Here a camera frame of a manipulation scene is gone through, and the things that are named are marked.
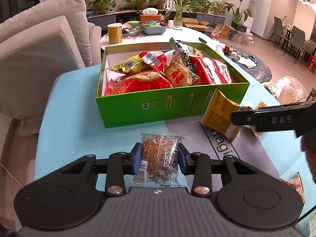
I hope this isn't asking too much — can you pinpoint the brown cake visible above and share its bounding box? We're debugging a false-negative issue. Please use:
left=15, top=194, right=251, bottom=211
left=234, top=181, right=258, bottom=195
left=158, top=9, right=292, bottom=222
left=131, top=133, right=187, bottom=188

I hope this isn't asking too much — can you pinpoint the orange wafer snack pack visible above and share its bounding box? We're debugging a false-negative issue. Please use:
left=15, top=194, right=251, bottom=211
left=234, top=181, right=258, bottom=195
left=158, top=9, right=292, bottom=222
left=201, top=89, right=252, bottom=142

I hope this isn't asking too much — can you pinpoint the red noodle snack bag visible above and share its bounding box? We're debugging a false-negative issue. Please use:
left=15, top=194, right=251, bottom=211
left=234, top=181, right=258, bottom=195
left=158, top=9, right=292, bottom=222
left=190, top=56, right=233, bottom=85

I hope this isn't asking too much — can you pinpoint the red yellow snack bag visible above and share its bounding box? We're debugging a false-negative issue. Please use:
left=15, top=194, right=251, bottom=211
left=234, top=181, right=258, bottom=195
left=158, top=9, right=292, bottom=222
left=111, top=55, right=149, bottom=75

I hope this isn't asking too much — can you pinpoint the green patterned snack bag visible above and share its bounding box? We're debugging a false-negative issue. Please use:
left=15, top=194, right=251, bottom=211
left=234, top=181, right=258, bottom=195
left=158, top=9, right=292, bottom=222
left=169, top=38, right=204, bottom=69

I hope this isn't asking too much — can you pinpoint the yellow rice cracker pack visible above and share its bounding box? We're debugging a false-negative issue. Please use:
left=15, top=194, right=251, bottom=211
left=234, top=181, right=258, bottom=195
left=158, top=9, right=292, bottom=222
left=165, top=54, right=200, bottom=87

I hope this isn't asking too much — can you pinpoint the red white blue snack packet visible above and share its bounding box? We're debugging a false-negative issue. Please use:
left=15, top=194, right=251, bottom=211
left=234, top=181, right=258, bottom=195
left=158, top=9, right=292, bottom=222
left=139, top=50, right=175, bottom=75

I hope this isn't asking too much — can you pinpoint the person's right hand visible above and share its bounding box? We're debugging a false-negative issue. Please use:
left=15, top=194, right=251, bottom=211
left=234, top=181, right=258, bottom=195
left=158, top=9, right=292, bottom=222
left=301, top=130, right=316, bottom=182

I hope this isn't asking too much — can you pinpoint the grey logo mat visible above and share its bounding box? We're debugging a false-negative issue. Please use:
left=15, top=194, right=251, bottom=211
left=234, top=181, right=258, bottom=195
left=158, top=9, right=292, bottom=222
left=165, top=116, right=279, bottom=179

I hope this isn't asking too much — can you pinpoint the clear plastic bag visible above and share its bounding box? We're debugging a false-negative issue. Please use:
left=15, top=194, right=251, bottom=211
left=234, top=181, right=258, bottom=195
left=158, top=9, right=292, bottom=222
left=262, top=76, right=306, bottom=104

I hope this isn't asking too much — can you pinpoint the light blue table mat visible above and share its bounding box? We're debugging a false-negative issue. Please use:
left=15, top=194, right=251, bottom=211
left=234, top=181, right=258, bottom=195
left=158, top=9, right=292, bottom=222
left=34, top=64, right=314, bottom=230

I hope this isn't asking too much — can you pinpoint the red plastic stool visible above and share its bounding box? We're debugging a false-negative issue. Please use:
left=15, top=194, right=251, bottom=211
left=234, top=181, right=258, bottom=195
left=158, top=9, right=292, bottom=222
left=306, top=55, right=316, bottom=73

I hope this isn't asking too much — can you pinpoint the dark round marble table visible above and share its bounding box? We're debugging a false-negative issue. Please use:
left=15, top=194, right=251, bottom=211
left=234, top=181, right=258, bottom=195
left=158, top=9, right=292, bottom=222
left=229, top=44, right=272, bottom=83

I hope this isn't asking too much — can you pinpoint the grey dining chair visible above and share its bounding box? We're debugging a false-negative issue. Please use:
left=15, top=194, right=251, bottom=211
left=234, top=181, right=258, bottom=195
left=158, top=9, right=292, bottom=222
left=283, top=26, right=306, bottom=63
left=268, top=17, right=289, bottom=45

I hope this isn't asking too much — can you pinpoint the green cardboard box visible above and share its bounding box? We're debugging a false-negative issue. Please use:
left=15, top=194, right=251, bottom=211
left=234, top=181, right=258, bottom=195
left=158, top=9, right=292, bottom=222
left=96, top=42, right=250, bottom=128

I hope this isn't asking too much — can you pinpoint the red bag in box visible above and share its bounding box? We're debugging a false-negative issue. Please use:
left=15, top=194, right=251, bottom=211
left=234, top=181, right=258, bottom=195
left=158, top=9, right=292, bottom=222
left=102, top=70, right=172, bottom=96

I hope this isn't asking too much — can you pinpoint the dark jar on round table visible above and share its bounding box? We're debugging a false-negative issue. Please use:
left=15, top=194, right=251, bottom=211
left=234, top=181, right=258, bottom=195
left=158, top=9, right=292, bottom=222
left=229, top=51, right=239, bottom=62

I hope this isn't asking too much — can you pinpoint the large leafy floor plant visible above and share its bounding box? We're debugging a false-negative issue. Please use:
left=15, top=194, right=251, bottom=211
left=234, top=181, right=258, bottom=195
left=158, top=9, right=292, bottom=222
left=224, top=0, right=254, bottom=25

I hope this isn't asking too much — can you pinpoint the white oval coffee table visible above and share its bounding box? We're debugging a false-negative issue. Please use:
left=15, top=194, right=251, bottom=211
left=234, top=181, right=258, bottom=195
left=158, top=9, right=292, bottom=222
left=100, top=27, right=217, bottom=53

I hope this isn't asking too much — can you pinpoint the yellow cylindrical can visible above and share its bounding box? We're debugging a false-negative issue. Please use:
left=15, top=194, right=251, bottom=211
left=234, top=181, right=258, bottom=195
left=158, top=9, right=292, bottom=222
left=107, top=23, right=123, bottom=44

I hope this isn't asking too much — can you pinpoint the blue-grey snack tray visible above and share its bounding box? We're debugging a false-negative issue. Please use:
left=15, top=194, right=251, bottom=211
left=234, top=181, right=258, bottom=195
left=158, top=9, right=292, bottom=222
left=141, top=22, right=166, bottom=35

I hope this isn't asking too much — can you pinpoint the open cardboard box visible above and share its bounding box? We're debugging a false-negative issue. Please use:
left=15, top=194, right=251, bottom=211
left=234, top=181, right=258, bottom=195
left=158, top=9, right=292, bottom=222
left=183, top=18, right=208, bottom=31

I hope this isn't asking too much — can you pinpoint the beige sofa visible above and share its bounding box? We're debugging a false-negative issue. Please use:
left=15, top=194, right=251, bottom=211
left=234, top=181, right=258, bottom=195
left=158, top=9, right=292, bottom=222
left=1, top=0, right=101, bottom=135

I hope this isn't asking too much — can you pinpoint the orange tissue box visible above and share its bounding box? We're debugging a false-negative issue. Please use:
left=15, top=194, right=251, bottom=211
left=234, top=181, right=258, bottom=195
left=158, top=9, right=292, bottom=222
left=140, top=8, right=163, bottom=22

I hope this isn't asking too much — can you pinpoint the glass vase with plant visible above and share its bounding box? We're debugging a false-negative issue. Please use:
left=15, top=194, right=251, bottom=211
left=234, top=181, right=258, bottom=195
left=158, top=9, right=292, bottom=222
left=173, top=0, right=191, bottom=29

